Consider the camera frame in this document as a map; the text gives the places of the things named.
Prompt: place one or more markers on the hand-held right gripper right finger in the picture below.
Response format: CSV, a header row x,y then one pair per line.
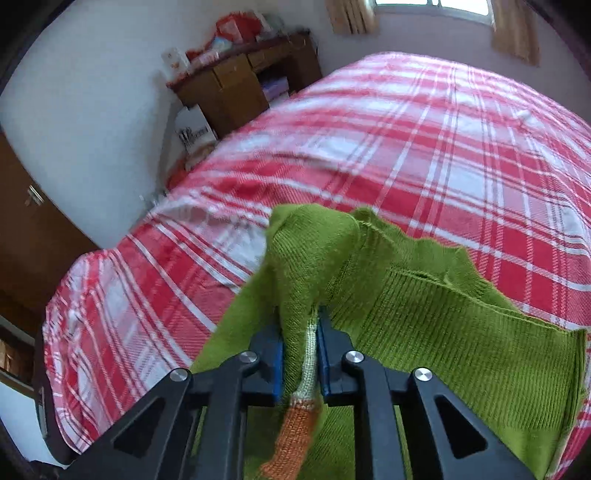
x,y
324,364

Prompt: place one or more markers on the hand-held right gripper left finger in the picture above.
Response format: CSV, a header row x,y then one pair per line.
x,y
277,374

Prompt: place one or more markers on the green orange striped knit sweater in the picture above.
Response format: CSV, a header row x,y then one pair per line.
x,y
461,346

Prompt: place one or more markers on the red plaid blanket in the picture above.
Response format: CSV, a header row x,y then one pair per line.
x,y
415,138

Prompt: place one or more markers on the brown wooden door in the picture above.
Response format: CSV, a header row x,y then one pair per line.
x,y
27,249

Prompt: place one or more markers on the brown wooden desk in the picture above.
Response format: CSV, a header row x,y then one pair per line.
x,y
231,97

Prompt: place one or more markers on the stack of purple boxes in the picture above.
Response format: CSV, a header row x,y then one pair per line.
x,y
274,87

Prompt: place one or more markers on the white printed card box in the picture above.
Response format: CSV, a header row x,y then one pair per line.
x,y
175,62

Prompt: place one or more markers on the red gift box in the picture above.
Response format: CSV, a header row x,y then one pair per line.
x,y
235,27

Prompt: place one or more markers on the beige patterned curtain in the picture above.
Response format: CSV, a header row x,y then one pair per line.
x,y
353,16
515,32

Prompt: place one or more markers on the window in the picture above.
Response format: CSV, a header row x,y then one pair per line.
x,y
434,9

